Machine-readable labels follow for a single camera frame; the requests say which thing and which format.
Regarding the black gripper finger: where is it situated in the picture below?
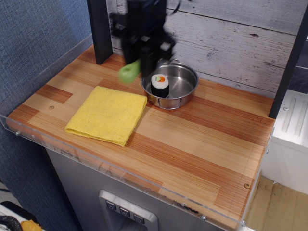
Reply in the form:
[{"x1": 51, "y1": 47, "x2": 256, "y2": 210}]
[
  {"x1": 121, "y1": 36, "x2": 142, "y2": 64},
  {"x1": 141, "y1": 45, "x2": 163, "y2": 74}
]

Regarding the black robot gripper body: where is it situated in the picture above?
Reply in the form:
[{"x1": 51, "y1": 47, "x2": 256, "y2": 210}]
[{"x1": 109, "y1": 0, "x2": 175, "y2": 59}]

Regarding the grey spatula green handle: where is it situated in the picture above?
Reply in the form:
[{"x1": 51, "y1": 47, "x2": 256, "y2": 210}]
[{"x1": 118, "y1": 59, "x2": 143, "y2": 84}]

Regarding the yellow folded cloth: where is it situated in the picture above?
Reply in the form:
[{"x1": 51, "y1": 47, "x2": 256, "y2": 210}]
[{"x1": 64, "y1": 86, "x2": 147, "y2": 147}]

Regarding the toy sushi roll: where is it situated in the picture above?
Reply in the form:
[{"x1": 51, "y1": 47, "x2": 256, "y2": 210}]
[{"x1": 151, "y1": 74, "x2": 169, "y2": 98}]

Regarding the small steel pot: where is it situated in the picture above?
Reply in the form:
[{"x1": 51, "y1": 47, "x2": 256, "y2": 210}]
[{"x1": 141, "y1": 62, "x2": 199, "y2": 110}]

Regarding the clear acrylic table guard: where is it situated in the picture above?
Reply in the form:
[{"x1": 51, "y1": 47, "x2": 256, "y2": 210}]
[{"x1": 0, "y1": 42, "x2": 274, "y2": 231}]

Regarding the grey toy fridge cabinet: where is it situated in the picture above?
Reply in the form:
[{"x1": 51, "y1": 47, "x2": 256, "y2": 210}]
[{"x1": 47, "y1": 150, "x2": 220, "y2": 231}]

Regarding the silver dispenser button panel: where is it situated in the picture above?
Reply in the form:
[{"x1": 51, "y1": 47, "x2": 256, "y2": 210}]
[{"x1": 99, "y1": 190, "x2": 158, "y2": 231}]

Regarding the white ribbed side counter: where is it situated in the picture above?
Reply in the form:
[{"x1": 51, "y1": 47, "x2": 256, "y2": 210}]
[{"x1": 261, "y1": 90, "x2": 308, "y2": 194}]

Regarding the yellow object bottom left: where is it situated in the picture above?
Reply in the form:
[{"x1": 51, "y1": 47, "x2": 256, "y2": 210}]
[{"x1": 21, "y1": 220, "x2": 43, "y2": 231}]

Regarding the black left shelf post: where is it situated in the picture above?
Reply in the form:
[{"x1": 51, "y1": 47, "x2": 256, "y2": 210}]
[{"x1": 87, "y1": 0, "x2": 113, "y2": 64}]

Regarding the black hose bottom left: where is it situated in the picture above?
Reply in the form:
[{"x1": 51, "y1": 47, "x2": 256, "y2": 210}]
[{"x1": 0, "y1": 215, "x2": 24, "y2": 231}]

